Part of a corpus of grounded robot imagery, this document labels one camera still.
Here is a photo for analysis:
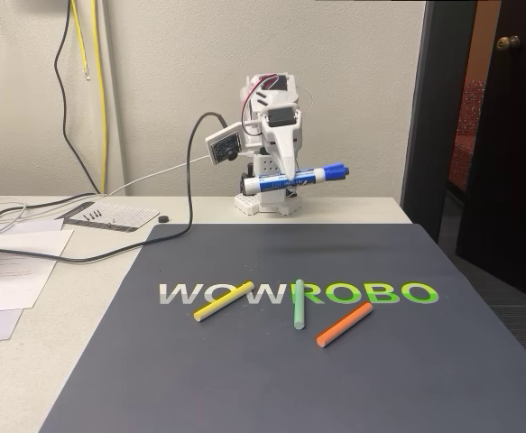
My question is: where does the yellow chalk stick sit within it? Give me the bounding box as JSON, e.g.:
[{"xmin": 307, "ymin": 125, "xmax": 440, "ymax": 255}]
[{"xmin": 193, "ymin": 281, "xmax": 254, "ymax": 323}]

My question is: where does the brass door knob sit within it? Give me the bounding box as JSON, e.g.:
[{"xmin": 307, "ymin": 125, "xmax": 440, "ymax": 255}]
[{"xmin": 495, "ymin": 34, "xmax": 522, "ymax": 52}]

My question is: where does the dark grey WOWROBO mat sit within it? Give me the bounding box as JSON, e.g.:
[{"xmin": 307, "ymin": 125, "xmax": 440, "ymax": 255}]
[{"xmin": 39, "ymin": 223, "xmax": 526, "ymax": 433}]

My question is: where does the green chalk stick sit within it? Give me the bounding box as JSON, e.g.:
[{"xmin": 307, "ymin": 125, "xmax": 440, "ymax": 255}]
[{"xmin": 292, "ymin": 279, "xmax": 307, "ymax": 331}]

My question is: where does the clear bag with screws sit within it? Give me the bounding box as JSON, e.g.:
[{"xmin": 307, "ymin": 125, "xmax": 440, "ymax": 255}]
[{"xmin": 54, "ymin": 201, "xmax": 161, "ymax": 234}]

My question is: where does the white camera module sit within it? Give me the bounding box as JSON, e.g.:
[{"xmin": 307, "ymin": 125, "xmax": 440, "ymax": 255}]
[{"xmin": 205, "ymin": 121, "xmax": 245, "ymax": 166}]

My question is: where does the black camera cable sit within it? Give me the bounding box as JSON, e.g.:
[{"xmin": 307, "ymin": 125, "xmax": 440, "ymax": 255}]
[{"xmin": 0, "ymin": 0, "xmax": 227, "ymax": 263}]

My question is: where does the long yellow wire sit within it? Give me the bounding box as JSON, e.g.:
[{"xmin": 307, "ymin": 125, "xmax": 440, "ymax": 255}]
[{"xmin": 90, "ymin": 0, "xmax": 108, "ymax": 194}]

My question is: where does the dark grey door frame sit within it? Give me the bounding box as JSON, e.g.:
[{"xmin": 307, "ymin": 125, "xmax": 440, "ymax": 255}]
[{"xmin": 400, "ymin": 0, "xmax": 478, "ymax": 245}]

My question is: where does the dark wooden door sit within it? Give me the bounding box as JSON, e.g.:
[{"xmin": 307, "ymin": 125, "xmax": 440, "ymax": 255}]
[{"xmin": 455, "ymin": 0, "xmax": 526, "ymax": 310}]

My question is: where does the blue dry erase marker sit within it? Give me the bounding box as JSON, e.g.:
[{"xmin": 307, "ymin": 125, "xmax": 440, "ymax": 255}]
[{"xmin": 243, "ymin": 161, "xmax": 351, "ymax": 196}]

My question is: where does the large white paper sheet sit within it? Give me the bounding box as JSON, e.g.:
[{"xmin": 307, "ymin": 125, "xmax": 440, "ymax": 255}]
[{"xmin": 0, "ymin": 228, "xmax": 75, "ymax": 315}]

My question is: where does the short yellow wire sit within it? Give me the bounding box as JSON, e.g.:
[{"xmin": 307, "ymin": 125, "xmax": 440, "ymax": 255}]
[{"xmin": 69, "ymin": 0, "xmax": 91, "ymax": 82}]

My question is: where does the orange chalk stick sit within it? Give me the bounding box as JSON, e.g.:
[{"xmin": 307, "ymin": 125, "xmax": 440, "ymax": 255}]
[{"xmin": 316, "ymin": 301, "xmax": 374, "ymax": 349}]

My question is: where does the red patterned furniture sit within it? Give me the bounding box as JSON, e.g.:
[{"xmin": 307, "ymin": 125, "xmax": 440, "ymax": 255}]
[{"xmin": 448, "ymin": 78, "xmax": 488, "ymax": 191}]

